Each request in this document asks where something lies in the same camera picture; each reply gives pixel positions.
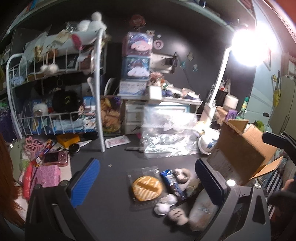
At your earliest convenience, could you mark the grey parcel bag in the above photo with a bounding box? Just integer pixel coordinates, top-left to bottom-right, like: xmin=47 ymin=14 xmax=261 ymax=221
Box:
xmin=189 ymin=189 xmax=219 ymax=232

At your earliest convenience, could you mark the brown cardboard box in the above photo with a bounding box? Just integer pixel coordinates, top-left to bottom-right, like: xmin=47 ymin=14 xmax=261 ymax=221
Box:
xmin=207 ymin=120 xmax=282 ymax=185

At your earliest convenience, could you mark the blue snack bar packet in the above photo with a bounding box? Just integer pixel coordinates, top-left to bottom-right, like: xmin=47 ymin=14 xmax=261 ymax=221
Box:
xmin=160 ymin=169 xmax=187 ymax=201

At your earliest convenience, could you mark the white plastic spoon tray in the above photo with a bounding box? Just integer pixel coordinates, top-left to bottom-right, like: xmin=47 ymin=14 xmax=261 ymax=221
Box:
xmin=154 ymin=194 xmax=178 ymax=216

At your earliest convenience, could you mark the gold round badge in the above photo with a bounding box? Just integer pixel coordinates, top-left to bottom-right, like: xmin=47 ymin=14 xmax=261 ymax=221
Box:
xmin=126 ymin=166 xmax=165 ymax=211

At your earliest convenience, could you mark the green plush toy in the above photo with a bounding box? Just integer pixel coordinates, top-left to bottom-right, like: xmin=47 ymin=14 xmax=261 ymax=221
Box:
xmin=253 ymin=120 xmax=265 ymax=133

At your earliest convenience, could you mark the pink leopard box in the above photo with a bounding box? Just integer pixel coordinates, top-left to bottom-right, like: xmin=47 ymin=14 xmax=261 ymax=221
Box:
xmin=32 ymin=165 xmax=61 ymax=188

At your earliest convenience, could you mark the yellow small box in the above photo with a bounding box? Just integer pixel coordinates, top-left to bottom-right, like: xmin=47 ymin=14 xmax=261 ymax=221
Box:
xmin=56 ymin=133 xmax=80 ymax=149

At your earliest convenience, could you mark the green glass bottle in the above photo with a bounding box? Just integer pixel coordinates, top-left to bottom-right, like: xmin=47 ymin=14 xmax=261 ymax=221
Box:
xmin=236 ymin=97 xmax=249 ymax=120

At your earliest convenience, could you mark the purple comb package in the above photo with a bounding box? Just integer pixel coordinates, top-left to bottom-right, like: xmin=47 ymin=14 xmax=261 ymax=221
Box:
xmin=226 ymin=109 xmax=237 ymax=120

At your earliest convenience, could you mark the clear holographic plastic bag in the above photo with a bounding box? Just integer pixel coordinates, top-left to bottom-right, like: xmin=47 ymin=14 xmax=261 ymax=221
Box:
xmin=140 ymin=105 xmax=199 ymax=159

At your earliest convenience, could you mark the orange wig hair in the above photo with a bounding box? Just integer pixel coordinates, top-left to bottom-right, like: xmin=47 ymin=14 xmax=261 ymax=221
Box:
xmin=0 ymin=135 xmax=25 ymax=228

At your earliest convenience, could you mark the anime acrylic stand panel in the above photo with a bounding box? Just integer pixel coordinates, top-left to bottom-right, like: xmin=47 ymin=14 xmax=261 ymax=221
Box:
xmin=100 ymin=95 xmax=121 ymax=135

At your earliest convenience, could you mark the black plush toy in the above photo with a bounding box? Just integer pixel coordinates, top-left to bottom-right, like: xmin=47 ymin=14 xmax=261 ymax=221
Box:
xmin=52 ymin=90 xmax=83 ymax=121

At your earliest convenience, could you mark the white mini drawer cabinet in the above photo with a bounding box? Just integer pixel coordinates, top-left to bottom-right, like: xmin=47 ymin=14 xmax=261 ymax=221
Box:
xmin=123 ymin=100 xmax=145 ymax=135

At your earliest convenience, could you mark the white blue labelled box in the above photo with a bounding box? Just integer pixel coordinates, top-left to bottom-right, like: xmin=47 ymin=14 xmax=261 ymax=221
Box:
xmin=119 ymin=80 xmax=147 ymax=96

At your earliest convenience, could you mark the white desk lamp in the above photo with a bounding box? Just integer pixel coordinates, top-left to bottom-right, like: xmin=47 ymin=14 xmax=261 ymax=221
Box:
xmin=199 ymin=27 xmax=276 ymax=130

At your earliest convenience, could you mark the blue Cinnamoroll storage box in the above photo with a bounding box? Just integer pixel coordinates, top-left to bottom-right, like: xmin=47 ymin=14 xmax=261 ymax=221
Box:
xmin=121 ymin=56 xmax=150 ymax=81

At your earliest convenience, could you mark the pink Melody storage box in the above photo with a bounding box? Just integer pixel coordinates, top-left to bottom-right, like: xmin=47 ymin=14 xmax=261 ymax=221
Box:
xmin=122 ymin=32 xmax=153 ymax=57

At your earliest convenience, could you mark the white plush toy on rack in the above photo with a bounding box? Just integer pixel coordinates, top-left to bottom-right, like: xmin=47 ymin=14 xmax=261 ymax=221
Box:
xmin=77 ymin=11 xmax=107 ymax=32

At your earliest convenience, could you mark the white wire shelf rack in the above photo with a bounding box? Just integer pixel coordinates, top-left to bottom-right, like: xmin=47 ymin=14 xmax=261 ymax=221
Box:
xmin=5 ymin=29 xmax=105 ymax=152

